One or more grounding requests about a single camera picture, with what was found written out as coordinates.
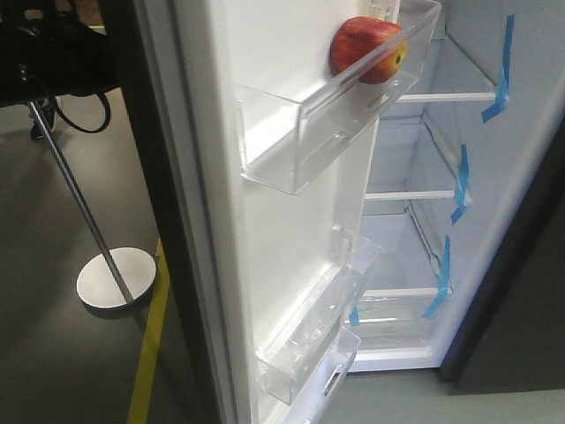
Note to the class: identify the clear crisper drawer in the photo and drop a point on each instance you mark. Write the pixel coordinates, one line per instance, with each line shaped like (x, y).
(396, 318)

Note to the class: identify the red yellow apple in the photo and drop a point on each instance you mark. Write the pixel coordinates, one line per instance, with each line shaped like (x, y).
(359, 36)

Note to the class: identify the clear upper door bin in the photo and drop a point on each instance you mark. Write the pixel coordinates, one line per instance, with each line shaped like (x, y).
(286, 142)

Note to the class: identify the open white fridge door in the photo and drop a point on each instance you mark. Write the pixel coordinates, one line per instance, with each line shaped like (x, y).
(240, 253)

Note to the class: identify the clear bottom door bin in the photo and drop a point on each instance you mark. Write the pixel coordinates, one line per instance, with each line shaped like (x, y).
(315, 397)

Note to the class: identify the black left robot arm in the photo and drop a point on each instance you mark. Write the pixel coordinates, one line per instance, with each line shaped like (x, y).
(47, 50)

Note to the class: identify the clear door bin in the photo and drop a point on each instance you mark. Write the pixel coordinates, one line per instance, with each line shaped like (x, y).
(306, 333)
(315, 397)
(286, 142)

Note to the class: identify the metal stand with round base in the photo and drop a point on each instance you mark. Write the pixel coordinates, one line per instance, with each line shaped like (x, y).
(115, 278)

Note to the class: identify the clear lower door bin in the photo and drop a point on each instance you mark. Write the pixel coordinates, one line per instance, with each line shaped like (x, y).
(306, 333)

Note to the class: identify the dark grey fridge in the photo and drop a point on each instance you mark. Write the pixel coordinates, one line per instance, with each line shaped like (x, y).
(466, 196)

